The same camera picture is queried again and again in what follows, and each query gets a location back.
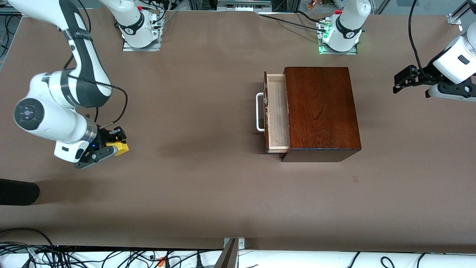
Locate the yellow block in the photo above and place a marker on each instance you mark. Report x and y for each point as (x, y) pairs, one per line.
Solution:
(121, 149)

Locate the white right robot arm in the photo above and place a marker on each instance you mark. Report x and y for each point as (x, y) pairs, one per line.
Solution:
(48, 119)

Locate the black cylinder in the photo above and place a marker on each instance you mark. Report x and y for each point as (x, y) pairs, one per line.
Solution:
(18, 191)

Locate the dark brown wooden cabinet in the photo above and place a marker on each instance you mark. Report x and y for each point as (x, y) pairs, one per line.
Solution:
(323, 111)

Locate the grey power strip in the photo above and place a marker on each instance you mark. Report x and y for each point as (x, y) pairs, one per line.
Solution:
(241, 3)

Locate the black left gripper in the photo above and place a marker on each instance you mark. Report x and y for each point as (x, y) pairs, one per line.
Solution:
(425, 77)

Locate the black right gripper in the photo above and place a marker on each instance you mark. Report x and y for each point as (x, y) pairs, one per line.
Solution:
(103, 136)

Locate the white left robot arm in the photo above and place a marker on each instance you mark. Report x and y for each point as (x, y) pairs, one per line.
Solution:
(347, 26)

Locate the aluminium mount post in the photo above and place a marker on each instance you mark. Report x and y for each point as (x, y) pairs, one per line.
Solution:
(228, 257)

